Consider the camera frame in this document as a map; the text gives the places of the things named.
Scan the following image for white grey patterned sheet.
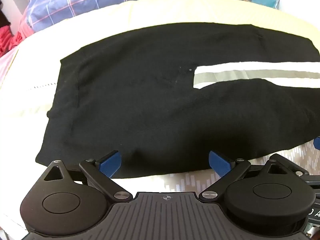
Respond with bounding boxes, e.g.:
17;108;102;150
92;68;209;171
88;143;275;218
110;144;320;195

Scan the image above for pink cloth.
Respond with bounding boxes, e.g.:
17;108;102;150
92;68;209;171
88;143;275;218
18;15;38;37

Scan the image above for yellow patterned bed sheet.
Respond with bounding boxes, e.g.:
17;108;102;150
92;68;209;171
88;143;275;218
0;0;320;228

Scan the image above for black pants with striped sides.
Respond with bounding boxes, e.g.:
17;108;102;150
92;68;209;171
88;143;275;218
35;23;320;180

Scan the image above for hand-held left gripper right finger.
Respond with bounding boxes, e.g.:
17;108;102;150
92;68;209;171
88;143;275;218
199;151;288;202

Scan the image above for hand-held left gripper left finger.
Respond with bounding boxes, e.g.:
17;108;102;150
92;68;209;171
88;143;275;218
44;151;133;202

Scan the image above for red cloth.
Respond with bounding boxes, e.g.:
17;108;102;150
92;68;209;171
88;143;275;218
0;24;28;58

